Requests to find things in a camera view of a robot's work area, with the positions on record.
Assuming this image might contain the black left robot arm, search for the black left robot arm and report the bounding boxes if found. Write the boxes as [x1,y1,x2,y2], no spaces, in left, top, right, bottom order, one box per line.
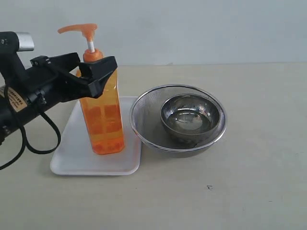
[0,31,118,138]

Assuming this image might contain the orange pump soap bottle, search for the orange pump soap bottle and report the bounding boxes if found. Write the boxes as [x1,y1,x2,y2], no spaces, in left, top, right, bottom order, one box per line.
[58,23,125,155]

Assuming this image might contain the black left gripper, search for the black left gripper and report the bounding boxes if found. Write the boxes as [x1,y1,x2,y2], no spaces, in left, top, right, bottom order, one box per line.
[0,31,118,113]

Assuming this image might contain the small stainless steel bowl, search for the small stainless steel bowl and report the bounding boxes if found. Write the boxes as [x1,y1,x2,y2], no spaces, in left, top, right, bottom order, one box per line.
[160,93,221,142]

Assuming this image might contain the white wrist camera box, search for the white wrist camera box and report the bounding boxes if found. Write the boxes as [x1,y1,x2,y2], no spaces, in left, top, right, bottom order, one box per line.
[16,32,35,52]

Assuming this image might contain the steel mesh strainer basket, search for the steel mesh strainer basket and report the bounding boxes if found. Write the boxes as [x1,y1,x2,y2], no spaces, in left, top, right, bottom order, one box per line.
[130,84,227,158]

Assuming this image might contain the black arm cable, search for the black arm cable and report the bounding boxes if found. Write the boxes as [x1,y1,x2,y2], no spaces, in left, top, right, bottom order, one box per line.
[0,71,61,171]

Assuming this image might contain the white rectangular tray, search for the white rectangular tray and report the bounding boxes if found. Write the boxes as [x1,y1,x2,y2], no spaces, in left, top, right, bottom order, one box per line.
[50,96,142,176]

